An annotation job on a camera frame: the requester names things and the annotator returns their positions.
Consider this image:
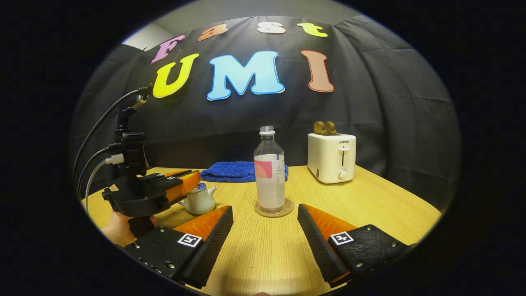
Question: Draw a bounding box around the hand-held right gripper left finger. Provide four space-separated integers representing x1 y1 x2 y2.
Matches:
123 206 234 289

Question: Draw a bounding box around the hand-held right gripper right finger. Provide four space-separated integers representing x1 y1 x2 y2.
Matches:
297 203 418 288

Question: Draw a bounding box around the white teacup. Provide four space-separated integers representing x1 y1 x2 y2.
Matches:
178 187 217 215

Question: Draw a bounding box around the round brown coaster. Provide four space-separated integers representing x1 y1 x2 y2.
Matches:
254 198 294 218

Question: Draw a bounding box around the clear water bottle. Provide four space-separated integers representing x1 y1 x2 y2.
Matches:
253 126 286 213

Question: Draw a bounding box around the blue towel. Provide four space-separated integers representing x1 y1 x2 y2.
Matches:
200 161 288 183

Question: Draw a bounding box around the white toaster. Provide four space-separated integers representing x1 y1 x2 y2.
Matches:
307 133 357 184

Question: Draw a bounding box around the black backdrop cloth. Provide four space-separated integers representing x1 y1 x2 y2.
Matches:
70 16 461 210

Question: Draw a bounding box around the white cable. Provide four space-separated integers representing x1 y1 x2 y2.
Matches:
85 158 124 214

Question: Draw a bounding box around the black cable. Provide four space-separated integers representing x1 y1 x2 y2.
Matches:
77 147 124 194
73 88 142 177

